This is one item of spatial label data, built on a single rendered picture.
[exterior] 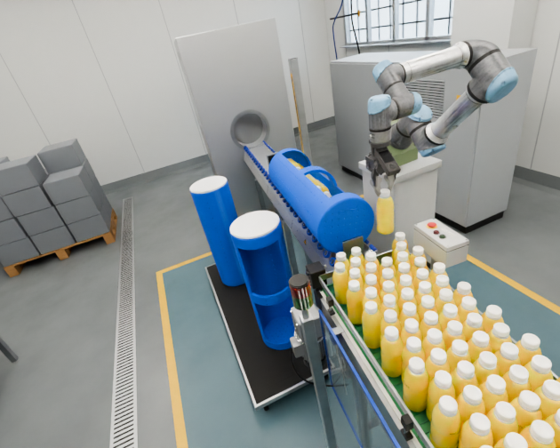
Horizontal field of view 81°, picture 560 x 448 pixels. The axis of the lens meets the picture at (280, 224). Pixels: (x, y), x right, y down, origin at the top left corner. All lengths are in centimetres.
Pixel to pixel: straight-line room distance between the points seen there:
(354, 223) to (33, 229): 389
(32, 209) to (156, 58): 306
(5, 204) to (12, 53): 252
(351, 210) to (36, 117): 556
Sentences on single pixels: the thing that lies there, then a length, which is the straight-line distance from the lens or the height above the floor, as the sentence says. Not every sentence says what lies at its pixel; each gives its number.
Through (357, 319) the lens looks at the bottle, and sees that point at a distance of 132.
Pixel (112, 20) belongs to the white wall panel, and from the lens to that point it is 622.
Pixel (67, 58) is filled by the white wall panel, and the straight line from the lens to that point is 625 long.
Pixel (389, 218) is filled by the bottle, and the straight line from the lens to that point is 136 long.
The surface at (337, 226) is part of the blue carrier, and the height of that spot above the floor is 111.
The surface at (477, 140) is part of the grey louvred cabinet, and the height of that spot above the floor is 89.
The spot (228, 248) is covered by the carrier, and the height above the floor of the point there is 53.
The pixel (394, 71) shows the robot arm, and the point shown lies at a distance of 133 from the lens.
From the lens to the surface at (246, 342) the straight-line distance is 238.
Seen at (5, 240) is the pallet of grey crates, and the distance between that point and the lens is 482.
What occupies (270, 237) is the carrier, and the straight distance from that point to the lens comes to 171.
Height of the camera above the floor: 191
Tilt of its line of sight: 30 degrees down
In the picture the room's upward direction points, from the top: 12 degrees counter-clockwise
